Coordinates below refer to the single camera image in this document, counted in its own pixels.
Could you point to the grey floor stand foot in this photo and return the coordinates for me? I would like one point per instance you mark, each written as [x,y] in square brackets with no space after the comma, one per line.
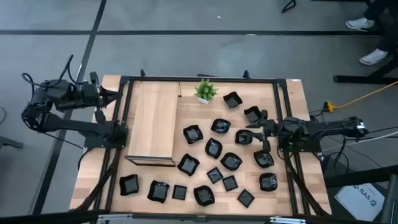
[11,143]

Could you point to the black crossbar silver brackets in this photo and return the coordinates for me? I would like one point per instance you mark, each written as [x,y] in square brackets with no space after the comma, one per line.
[46,216]

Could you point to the green plant white pot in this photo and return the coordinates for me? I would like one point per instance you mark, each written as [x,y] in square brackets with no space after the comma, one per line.
[206,91]

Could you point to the black rounded wavy mini bowl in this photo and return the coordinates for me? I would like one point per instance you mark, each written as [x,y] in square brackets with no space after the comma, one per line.
[213,148]
[204,195]
[231,161]
[243,137]
[268,182]
[220,126]
[263,158]

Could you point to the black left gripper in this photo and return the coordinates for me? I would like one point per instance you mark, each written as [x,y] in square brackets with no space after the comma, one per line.
[88,93]

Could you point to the black office desk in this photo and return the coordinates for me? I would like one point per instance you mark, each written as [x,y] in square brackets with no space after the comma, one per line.
[357,79]

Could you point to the black yellow power strip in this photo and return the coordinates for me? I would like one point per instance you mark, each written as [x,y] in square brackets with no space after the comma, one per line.
[329,106]

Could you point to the flat black frame bracket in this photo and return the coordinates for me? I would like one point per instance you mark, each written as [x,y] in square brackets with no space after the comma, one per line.
[206,75]

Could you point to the black square wavy mini bowl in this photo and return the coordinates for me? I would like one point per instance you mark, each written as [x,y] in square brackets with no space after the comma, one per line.
[188,164]
[158,191]
[129,184]
[232,99]
[192,134]
[252,114]

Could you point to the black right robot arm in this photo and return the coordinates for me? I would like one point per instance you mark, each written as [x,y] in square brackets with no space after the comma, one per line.
[326,127]

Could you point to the black metal stand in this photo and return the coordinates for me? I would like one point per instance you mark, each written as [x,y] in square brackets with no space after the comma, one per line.
[391,199]

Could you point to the white printed box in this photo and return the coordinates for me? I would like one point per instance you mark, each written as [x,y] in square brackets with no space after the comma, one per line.
[360,200]

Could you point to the person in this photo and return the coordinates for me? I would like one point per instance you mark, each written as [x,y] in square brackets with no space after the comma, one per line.
[388,40]

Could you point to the person's shoe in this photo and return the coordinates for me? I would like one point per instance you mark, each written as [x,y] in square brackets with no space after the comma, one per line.
[360,24]
[373,57]

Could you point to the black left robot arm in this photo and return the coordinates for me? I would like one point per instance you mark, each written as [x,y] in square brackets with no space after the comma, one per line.
[71,125]

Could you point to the black square mini plate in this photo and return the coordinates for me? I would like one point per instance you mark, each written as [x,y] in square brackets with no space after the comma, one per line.
[230,183]
[214,175]
[246,198]
[179,192]

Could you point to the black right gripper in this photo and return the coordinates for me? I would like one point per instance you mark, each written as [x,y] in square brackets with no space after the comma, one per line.
[273,127]

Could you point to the wooden shelf black metal frame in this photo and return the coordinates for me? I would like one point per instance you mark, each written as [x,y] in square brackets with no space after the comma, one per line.
[152,118]

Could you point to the black frame clamp knob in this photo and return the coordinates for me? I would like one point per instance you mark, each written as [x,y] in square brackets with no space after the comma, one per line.
[142,73]
[246,74]

